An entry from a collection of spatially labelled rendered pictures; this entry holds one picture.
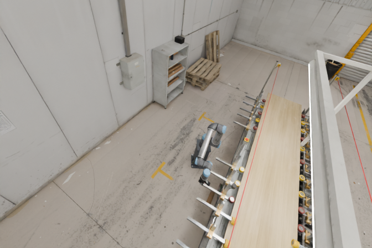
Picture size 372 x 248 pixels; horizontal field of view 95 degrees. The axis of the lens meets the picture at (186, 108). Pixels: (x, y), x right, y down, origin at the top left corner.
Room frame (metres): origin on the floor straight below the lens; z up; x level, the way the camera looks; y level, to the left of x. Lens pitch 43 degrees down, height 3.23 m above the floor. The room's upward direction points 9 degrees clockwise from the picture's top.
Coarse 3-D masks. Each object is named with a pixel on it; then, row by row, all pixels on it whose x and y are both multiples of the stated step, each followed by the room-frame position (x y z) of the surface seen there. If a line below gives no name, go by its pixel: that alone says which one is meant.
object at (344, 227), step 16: (320, 64) 1.92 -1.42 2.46; (352, 64) 2.16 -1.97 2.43; (320, 80) 1.55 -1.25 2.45; (368, 80) 2.06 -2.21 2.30; (320, 96) 1.30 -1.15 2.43; (352, 96) 2.06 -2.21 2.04; (336, 112) 2.06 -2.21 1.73; (336, 128) 0.87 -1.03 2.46; (336, 144) 0.73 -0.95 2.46; (336, 160) 0.61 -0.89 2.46; (336, 176) 0.50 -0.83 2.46; (336, 192) 0.41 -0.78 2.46; (336, 208) 0.34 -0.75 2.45; (352, 208) 0.35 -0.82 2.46; (336, 224) 0.28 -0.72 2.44; (352, 224) 0.28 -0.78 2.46; (336, 240) 0.22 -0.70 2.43; (352, 240) 0.22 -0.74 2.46
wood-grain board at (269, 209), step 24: (264, 120) 2.55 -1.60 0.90; (288, 120) 2.67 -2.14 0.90; (264, 144) 1.92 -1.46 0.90; (288, 144) 2.01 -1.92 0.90; (264, 168) 1.45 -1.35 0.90; (288, 168) 1.52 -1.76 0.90; (240, 192) 1.03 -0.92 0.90; (264, 192) 1.08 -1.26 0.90; (288, 192) 1.14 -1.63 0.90; (240, 216) 0.73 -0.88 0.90; (264, 216) 0.77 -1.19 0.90; (288, 216) 0.82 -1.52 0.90; (240, 240) 0.49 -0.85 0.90; (264, 240) 0.52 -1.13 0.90; (288, 240) 0.56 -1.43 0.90
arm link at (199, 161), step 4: (212, 124) 1.73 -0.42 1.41; (216, 124) 1.72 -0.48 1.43; (208, 128) 1.67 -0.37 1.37; (212, 128) 1.66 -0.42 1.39; (208, 132) 1.61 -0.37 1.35; (212, 132) 1.62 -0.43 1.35; (208, 136) 1.55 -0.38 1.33; (204, 140) 1.51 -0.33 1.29; (208, 140) 1.50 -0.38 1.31; (204, 144) 1.44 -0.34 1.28; (208, 144) 1.46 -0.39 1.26; (204, 148) 1.39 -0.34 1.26; (200, 152) 1.34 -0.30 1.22; (204, 152) 1.34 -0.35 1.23; (200, 156) 1.29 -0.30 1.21; (204, 156) 1.31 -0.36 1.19; (196, 160) 1.23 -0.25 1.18; (200, 160) 1.24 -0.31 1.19; (200, 164) 1.19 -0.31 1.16
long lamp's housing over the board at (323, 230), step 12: (312, 60) 2.22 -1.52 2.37; (312, 72) 1.89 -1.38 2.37; (312, 84) 1.62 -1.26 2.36; (312, 96) 1.40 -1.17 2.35; (312, 108) 1.21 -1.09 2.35; (312, 120) 1.06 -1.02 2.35; (312, 132) 0.92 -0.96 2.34; (312, 144) 0.80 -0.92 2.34; (312, 156) 0.71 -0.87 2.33; (324, 156) 0.68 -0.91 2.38; (312, 168) 0.61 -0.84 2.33; (324, 168) 0.59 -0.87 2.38; (324, 180) 0.51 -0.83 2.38; (324, 192) 0.45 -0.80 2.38; (324, 204) 0.38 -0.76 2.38; (324, 216) 0.32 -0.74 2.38; (324, 228) 0.27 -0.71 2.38; (324, 240) 0.23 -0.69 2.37
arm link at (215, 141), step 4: (220, 124) 1.75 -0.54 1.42; (216, 128) 1.67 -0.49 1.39; (220, 128) 1.67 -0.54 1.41; (224, 128) 1.67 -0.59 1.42; (216, 132) 1.72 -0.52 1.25; (220, 132) 1.66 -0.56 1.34; (224, 132) 1.64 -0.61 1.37; (216, 136) 1.73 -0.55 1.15; (220, 136) 1.71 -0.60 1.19; (212, 140) 1.85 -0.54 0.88; (216, 140) 1.75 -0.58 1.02; (212, 144) 1.82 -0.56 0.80; (216, 144) 1.79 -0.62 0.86
